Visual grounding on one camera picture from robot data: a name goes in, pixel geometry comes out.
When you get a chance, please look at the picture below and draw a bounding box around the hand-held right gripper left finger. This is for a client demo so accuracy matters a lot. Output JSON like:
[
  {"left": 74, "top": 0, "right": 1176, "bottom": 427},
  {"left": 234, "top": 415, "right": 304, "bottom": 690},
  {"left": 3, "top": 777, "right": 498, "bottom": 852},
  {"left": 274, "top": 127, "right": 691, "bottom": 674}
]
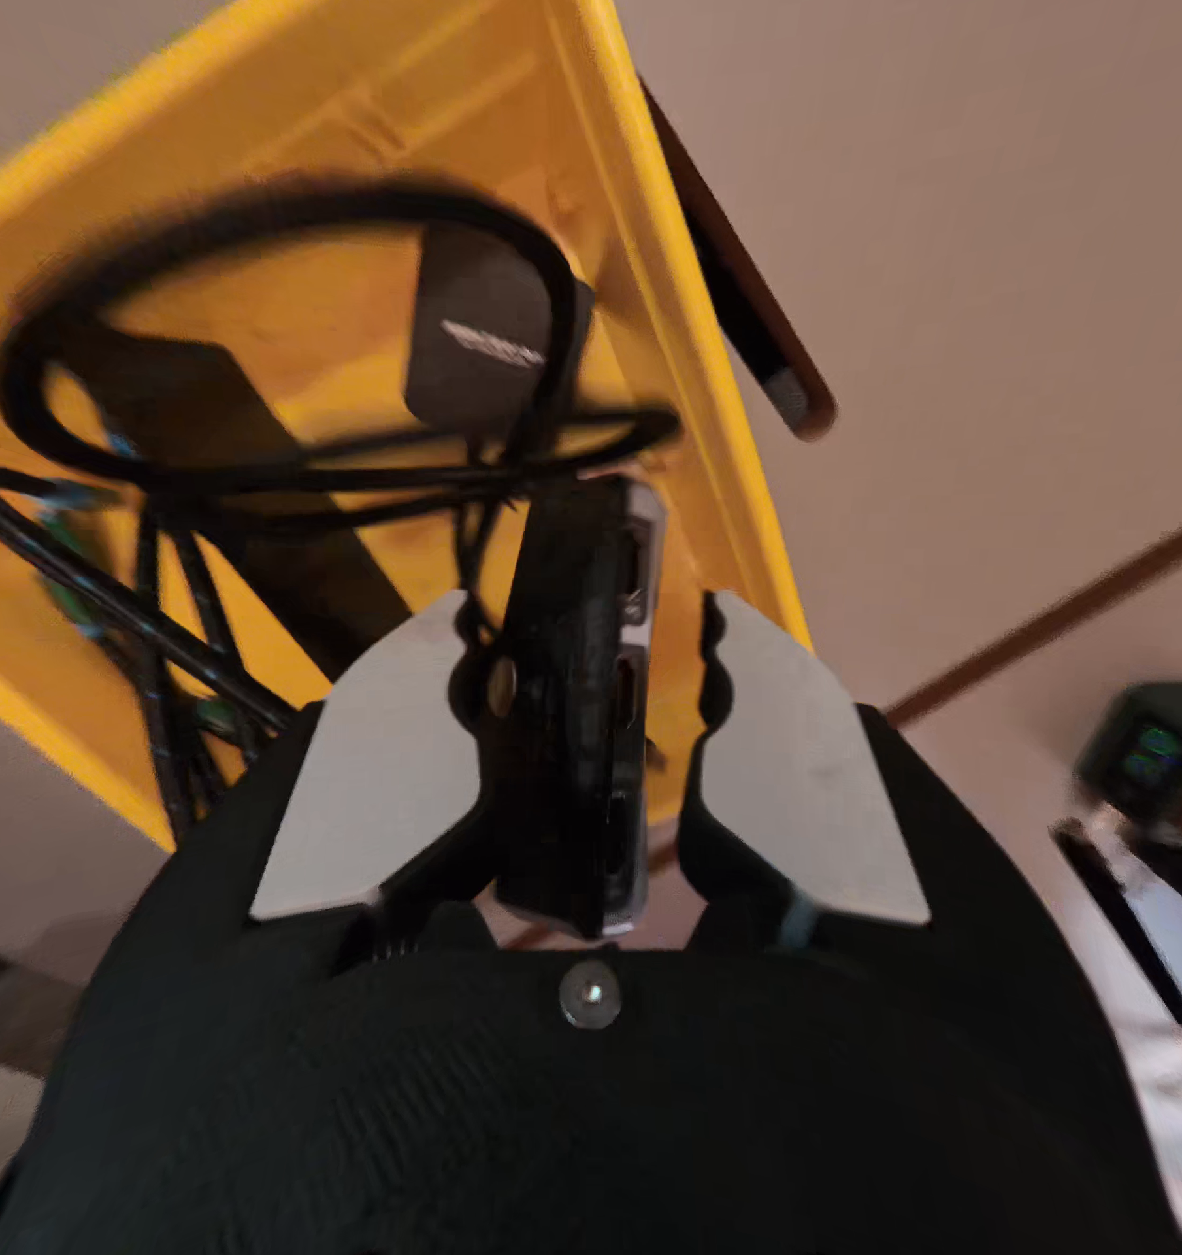
[{"left": 247, "top": 588, "right": 486, "bottom": 922}]

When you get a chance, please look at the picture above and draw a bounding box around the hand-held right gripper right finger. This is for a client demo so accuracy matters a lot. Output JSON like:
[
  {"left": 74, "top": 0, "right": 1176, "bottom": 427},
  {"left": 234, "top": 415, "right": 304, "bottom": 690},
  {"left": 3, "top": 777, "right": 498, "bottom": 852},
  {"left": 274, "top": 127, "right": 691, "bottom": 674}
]
[{"left": 676, "top": 589, "right": 935, "bottom": 949}]

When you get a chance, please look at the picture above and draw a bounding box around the black multiport hub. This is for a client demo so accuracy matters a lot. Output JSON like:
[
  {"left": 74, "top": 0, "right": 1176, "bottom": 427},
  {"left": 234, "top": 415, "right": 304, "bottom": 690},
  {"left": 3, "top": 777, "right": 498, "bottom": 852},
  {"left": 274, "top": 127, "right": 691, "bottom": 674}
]
[{"left": 492, "top": 472, "right": 669, "bottom": 942}]

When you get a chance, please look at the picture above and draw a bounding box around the yellow plastic bin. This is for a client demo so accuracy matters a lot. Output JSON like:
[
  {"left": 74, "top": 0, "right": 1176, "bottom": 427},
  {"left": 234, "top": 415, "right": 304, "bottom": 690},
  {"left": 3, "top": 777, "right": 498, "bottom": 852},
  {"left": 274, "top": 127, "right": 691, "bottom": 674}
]
[{"left": 0, "top": 0, "right": 815, "bottom": 854}]

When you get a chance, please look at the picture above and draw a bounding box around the black flat plastic strip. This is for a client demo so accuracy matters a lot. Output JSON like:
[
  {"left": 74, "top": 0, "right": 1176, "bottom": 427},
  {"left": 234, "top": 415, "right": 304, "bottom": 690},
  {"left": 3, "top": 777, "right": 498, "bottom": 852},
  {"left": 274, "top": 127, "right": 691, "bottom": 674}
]
[{"left": 55, "top": 322, "right": 415, "bottom": 677}]

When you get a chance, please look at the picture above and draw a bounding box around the black rounded power adapter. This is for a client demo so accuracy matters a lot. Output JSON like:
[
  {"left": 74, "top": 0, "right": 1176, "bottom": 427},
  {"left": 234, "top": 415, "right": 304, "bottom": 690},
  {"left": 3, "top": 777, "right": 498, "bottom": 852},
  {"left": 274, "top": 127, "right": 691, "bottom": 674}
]
[{"left": 404, "top": 223, "right": 596, "bottom": 433}]

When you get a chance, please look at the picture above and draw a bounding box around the dark brown bar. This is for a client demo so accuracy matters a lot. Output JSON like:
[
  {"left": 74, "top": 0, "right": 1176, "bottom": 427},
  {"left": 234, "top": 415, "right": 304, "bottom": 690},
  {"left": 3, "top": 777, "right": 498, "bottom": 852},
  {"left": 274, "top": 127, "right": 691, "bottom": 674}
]
[{"left": 639, "top": 82, "right": 838, "bottom": 442}]

